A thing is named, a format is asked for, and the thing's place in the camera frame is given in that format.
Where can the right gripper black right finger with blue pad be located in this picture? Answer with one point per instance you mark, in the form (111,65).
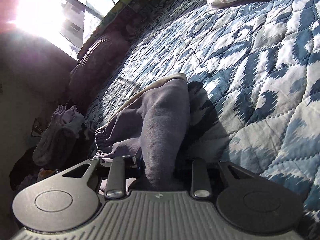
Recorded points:
(206,181)

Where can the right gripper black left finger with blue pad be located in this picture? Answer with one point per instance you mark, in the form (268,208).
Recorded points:
(117,172)

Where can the purple sweatpants with beige lining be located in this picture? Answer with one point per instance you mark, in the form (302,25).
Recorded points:
(151,125)

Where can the stack of folded clothes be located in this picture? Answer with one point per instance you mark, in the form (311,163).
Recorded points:
(57,141)

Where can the orange yellow folded cloth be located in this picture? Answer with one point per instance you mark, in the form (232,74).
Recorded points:
(43,174)

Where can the purple pillow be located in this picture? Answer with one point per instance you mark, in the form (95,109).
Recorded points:
(95,68)

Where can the blue white quilted bedspread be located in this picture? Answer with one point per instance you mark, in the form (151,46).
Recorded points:
(253,74)

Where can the colourful alphabet foam bumper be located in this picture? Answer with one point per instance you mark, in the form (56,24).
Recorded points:
(124,17)

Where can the metal rack at wall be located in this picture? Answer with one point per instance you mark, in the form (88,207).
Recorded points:
(36,130)

